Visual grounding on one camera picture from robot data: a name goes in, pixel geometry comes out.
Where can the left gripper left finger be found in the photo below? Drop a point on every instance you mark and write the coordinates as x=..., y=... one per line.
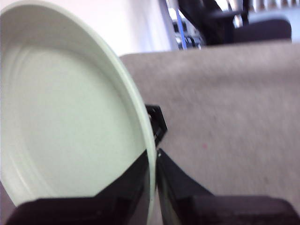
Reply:
x=93, y=211

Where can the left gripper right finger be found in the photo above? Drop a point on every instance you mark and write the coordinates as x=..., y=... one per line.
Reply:
x=206, y=211

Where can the green round plate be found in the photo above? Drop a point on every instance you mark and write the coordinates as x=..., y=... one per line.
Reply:
x=70, y=105

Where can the black plate rack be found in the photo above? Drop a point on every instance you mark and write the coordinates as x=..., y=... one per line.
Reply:
x=159, y=124

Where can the black office chair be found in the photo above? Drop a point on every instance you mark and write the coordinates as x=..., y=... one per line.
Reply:
x=218, y=28

